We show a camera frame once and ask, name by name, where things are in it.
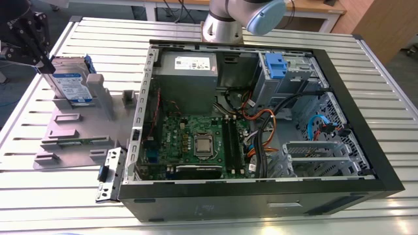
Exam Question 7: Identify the silver disk bay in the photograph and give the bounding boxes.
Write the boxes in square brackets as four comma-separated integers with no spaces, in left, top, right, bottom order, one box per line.
[280,141,372,178]

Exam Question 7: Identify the thin red wire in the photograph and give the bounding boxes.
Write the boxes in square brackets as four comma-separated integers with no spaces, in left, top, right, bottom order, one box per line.
[147,87,163,142]

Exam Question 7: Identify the black cable bundle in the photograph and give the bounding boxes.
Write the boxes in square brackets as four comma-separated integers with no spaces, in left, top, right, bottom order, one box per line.
[252,90,327,178]

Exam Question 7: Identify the power wire with black plug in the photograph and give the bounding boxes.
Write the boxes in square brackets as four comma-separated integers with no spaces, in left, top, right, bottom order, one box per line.
[322,123,352,138]

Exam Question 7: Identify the silver expansion slot bracket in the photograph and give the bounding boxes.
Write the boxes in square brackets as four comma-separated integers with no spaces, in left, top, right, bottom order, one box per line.
[95,146,127,204]

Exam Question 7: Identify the wooden cabinet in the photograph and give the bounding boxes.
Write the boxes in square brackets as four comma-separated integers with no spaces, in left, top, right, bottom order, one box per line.
[332,0,418,66]

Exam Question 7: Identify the silver CPU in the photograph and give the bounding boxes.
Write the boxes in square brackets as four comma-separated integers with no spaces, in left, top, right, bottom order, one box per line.
[195,139,213,154]

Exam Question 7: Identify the grey power supply unit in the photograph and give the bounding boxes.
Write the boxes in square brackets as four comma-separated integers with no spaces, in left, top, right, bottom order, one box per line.
[152,52,219,116]

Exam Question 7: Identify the black PC case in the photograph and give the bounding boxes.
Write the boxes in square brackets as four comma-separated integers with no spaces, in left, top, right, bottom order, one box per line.
[116,39,406,223]

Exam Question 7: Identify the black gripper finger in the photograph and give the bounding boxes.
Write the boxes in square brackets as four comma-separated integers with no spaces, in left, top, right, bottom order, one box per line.
[0,36,47,74]
[19,13,56,74]

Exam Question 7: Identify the CPU socket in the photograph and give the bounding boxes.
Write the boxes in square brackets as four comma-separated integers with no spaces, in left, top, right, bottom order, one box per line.
[191,132,219,161]

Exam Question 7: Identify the hard disk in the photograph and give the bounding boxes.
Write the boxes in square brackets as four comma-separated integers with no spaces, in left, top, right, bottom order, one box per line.
[33,55,97,107]

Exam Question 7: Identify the green motherboard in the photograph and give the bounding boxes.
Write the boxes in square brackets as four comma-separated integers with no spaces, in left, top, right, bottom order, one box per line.
[136,115,259,181]

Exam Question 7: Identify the silver drive cage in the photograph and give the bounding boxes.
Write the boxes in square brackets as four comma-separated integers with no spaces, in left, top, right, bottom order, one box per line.
[252,51,328,108]

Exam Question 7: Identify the blue data wire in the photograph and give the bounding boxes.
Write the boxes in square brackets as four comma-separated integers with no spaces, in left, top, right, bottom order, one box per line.
[306,114,328,142]

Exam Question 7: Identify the black graphics card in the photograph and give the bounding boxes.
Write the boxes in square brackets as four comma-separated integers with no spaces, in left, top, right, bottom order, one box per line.
[165,164,223,181]

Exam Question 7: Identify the wooden top desk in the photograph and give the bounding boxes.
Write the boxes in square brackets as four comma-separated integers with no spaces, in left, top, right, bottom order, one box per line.
[143,0,347,34]

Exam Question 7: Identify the black RAM slot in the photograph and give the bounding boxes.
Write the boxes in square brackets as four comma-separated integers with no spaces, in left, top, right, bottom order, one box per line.
[223,115,236,175]
[230,115,244,175]

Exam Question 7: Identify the yellow black supply wires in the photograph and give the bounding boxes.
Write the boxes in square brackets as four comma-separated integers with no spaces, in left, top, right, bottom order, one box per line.
[212,101,238,117]

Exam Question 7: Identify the orange power wires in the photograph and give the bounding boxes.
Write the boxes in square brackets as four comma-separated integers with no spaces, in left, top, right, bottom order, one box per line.
[240,110,278,157]

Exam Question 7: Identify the grey parts rack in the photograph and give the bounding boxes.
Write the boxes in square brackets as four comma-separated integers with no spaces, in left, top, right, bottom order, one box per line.
[31,74,141,171]

